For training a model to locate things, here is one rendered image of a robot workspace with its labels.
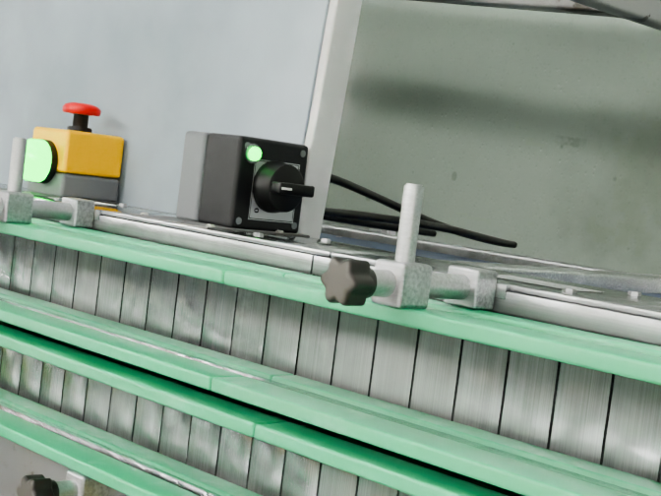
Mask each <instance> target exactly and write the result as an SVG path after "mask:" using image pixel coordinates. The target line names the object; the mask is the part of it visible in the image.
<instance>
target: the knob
mask: <svg viewBox="0 0 661 496"><path fill-rule="evenodd" d="M314 192H315V187H314V186H309V185H304V180H303V176H302V174H301V173H300V171H299V170H298V169H297V168H296V167H294V166H292V165H288V164H286V163H284V162H281V161H276V160H272V161H268V162H266V163H265V164H263V165H262V166H261V167H260V168H259V170H258V171H257V173H256V175H255V178H254V181H253V196H254V199H255V202H256V204H257V205H258V207H259V208H260V209H261V210H263V211H265V212H267V213H287V212H291V211H293V210H294V209H295V208H296V207H297V206H298V205H299V204H300V202H301V200H302V198H303V197H309V198H313V197H314Z"/></svg>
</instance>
